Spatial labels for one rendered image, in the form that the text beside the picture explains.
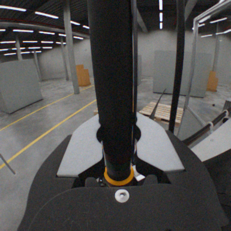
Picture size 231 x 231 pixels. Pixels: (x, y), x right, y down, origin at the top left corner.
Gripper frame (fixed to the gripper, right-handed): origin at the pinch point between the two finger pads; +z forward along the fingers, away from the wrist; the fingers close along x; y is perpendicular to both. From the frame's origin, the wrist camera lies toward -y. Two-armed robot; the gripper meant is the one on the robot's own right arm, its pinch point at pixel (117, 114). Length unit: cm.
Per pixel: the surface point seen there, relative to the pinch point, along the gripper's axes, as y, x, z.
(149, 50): -117, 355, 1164
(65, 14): -267, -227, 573
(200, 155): 26.8, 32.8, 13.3
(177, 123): 136, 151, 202
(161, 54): -38, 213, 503
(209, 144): 22.9, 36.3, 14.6
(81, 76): 82, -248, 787
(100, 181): 28.0, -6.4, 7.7
